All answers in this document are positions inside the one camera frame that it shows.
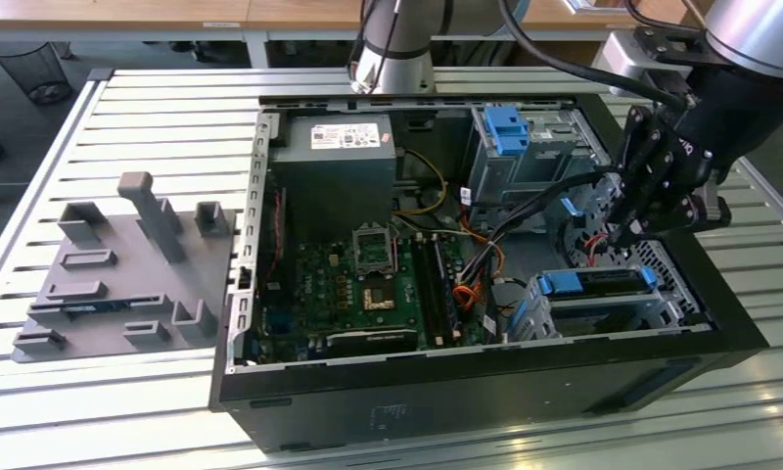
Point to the blue plastic latch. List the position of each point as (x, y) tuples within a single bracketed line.
[(521, 318)]

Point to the hard disk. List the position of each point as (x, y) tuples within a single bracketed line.
[(561, 284)]

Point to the wooden office desk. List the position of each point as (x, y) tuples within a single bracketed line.
[(313, 12), (104, 12)]

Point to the grey parts rack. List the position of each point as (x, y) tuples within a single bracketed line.
[(117, 294)]

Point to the green motherboard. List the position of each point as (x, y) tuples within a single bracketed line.
[(320, 294)]

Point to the silver upper drive cage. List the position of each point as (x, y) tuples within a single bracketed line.
[(547, 161)]

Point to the CPU socket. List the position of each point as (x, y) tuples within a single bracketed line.
[(378, 298)]

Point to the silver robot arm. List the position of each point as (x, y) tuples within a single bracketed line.
[(398, 29)]

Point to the black mesh waste bin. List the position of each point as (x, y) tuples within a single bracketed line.
[(29, 63)]

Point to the blue drive bracket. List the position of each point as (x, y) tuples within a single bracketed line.
[(505, 132)]

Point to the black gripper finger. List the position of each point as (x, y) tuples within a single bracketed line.
[(682, 196), (635, 147)]

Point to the black RAM slot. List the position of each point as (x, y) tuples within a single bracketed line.
[(445, 294), (423, 294)]

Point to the silver disk bay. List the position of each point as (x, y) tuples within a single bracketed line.
[(626, 313)]

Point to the black PC case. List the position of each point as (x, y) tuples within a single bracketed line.
[(430, 401)]

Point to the RAM stick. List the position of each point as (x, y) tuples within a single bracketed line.
[(81, 308)]

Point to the black graphics card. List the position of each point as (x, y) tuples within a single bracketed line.
[(372, 340)]

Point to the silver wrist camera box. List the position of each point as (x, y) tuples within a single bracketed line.
[(619, 54)]

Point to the grey power supply unit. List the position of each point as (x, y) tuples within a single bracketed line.
[(333, 186)]

